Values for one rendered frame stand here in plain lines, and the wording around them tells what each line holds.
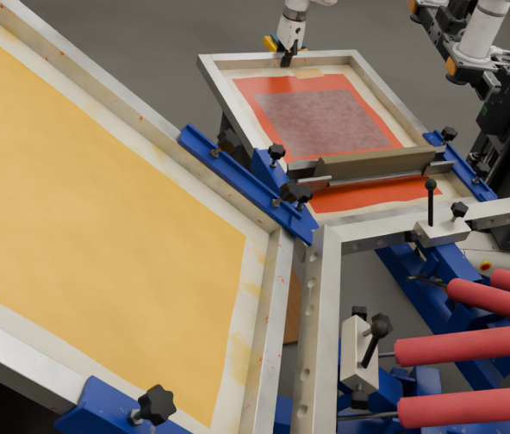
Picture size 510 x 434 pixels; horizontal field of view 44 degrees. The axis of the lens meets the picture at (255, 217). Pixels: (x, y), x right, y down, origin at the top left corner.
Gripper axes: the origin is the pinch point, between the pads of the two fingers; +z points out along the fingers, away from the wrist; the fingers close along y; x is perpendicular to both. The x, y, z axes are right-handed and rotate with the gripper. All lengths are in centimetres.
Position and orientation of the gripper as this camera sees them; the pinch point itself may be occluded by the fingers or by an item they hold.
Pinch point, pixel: (282, 57)
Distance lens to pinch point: 215.5
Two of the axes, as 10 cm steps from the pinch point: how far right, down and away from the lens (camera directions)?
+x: -9.1, 1.4, -4.0
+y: -3.7, -7.0, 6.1
